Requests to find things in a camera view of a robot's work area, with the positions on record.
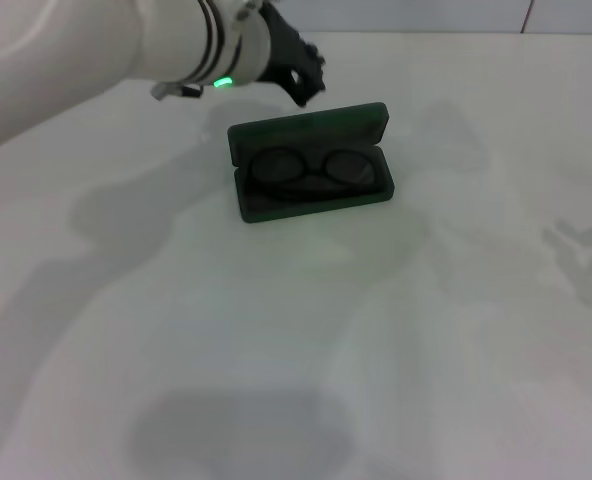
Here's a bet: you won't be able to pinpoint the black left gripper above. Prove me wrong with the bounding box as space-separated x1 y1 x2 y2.
261 3 328 110

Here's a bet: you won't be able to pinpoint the green glasses case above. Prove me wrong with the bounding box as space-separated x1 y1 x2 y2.
226 101 397 225

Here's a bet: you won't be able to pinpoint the black glasses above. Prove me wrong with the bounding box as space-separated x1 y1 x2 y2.
244 145 380 202

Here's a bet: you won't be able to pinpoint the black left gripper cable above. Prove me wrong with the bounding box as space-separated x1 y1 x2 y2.
150 81 206 102

